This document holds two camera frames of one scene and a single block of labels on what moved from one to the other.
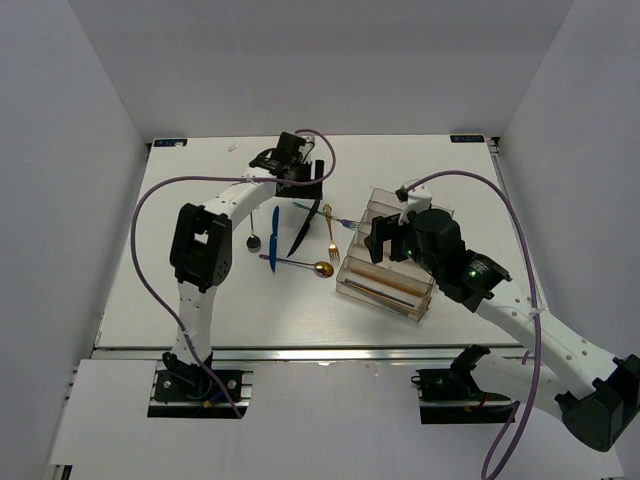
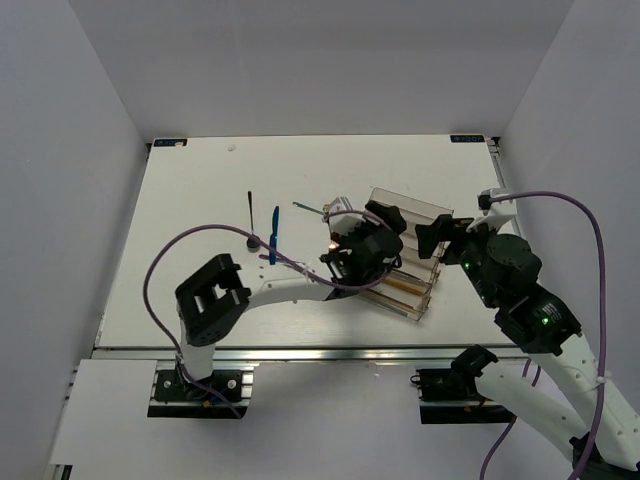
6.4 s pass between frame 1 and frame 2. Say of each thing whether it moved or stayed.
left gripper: moved
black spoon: stayed
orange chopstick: stayed
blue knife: stayed
